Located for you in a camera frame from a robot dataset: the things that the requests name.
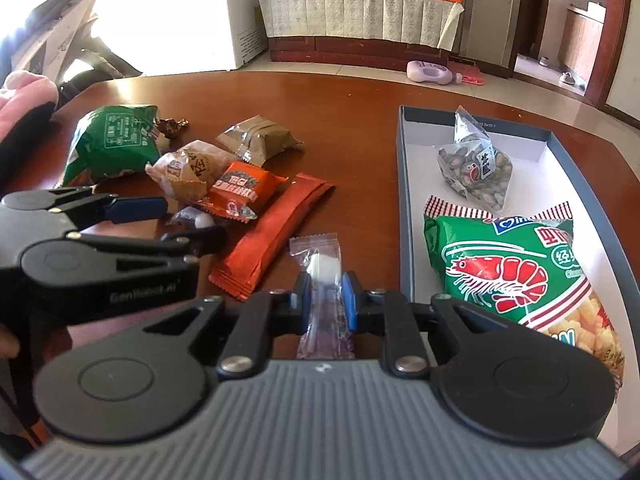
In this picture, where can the pink floor cloth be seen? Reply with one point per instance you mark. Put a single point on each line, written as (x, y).
(472, 78)

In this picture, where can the beige pastry packet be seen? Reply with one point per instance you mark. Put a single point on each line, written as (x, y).
(182, 170)

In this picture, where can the green snack bag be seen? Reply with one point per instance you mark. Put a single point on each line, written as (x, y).
(115, 145)

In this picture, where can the olive brown snack packet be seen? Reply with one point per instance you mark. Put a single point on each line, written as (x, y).
(257, 141)

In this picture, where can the brown wooden door frame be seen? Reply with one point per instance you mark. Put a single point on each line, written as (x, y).
(615, 35)

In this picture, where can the small purple white candy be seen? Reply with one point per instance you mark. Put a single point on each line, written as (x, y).
(197, 220)

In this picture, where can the white chest freezer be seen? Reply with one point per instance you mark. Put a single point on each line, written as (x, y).
(235, 20)

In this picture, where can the long orange snack packet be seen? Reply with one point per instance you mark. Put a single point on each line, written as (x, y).
(272, 237)

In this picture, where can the brown wooden door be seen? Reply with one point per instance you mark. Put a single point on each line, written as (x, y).
(532, 10)

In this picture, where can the person's left hand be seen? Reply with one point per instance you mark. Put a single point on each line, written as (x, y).
(7, 342)

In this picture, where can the clear small snack packet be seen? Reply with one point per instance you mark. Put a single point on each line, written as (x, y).
(322, 265)

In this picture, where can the orange small snack packet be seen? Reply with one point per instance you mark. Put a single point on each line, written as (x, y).
(242, 190)

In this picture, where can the pink and black plush cloth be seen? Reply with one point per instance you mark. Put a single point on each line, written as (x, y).
(22, 100)

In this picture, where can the clear sunflower seed bag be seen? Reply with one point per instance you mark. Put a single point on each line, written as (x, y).
(475, 170)

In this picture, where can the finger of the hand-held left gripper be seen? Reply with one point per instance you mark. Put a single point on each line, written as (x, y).
(200, 241)
(140, 210)

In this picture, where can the white lace cabinet cloth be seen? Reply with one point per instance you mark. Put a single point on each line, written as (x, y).
(350, 12)

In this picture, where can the green red shrimp chips bag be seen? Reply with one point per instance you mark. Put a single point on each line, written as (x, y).
(500, 275)

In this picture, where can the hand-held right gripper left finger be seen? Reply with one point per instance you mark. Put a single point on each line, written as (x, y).
(300, 302)

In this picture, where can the purple detergent bottle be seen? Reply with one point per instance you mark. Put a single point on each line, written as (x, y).
(425, 72)

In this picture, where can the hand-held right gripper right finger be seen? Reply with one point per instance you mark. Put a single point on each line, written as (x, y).
(350, 302)

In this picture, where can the wooden kitchen cabinet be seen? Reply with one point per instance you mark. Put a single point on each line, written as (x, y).
(580, 45)

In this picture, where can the brown wooden tv cabinet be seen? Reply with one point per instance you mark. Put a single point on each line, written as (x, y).
(350, 53)

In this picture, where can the grey shallow cardboard box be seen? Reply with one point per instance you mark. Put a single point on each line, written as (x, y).
(525, 150)

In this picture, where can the brown wrapped candy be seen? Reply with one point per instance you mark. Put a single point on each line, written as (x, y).
(169, 127)

